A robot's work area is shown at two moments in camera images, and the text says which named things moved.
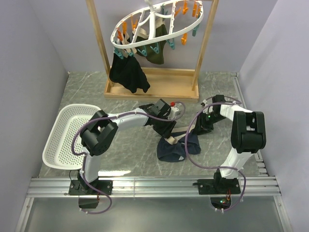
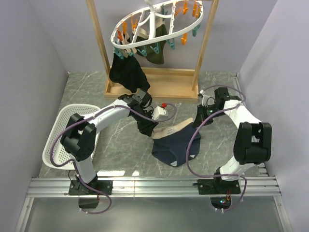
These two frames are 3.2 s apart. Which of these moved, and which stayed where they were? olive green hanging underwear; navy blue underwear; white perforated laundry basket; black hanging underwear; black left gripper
Moved: black left gripper; navy blue underwear
Stayed: white perforated laundry basket; black hanging underwear; olive green hanging underwear
